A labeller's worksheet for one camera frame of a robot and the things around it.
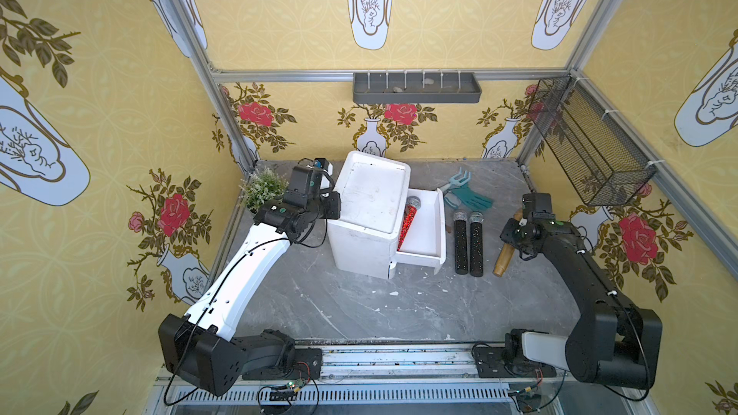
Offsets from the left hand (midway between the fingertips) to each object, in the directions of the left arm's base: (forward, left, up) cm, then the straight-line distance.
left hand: (336, 200), depth 78 cm
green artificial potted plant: (+10, +23, -5) cm, 26 cm away
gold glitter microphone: (-11, -48, -11) cm, 51 cm away
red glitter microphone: (+6, -23, -12) cm, 27 cm away
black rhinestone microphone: (+5, -40, -19) cm, 45 cm away
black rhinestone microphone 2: (+5, -46, -19) cm, 50 cm away
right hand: (-4, -49, -12) cm, 51 cm away
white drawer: (-5, -26, -15) cm, 30 cm away
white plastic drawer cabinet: (+4, -11, -1) cm, 11 cm away
